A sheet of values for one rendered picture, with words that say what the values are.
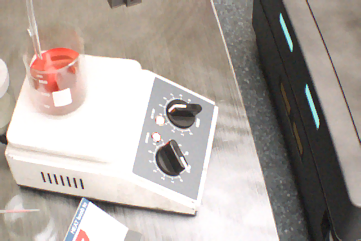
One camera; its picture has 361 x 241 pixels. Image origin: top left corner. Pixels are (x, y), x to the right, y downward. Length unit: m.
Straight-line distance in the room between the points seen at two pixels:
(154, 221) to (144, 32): 0.25
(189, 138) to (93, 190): 0.11
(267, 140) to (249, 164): 0.92
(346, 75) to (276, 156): 0.38
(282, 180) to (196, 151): 0.91
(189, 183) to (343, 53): 0.73
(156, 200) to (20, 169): 0.14
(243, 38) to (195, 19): 0.97
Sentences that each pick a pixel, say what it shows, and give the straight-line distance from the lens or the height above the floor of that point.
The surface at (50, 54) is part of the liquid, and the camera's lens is 0.80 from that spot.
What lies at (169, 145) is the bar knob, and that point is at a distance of 0.80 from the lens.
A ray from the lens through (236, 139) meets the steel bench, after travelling 0.88.
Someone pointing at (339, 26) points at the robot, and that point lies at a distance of 1.53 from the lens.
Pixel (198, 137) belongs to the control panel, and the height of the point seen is 0.79.
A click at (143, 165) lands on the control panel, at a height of 0.81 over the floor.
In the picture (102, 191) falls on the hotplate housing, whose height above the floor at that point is 0.78.
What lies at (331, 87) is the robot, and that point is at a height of 0.36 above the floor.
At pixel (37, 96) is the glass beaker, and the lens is 0.78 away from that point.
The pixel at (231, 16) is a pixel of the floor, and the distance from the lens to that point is 2.00.
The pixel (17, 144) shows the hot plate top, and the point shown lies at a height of 0.84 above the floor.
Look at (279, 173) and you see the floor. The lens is 1.74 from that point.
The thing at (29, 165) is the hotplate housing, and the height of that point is 0.81.
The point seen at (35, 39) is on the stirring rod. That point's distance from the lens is 0.75.
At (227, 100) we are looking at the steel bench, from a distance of 0.91.
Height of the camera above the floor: 1.48
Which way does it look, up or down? 55 degrees down
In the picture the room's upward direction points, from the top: 1 degrees counter-clockwise
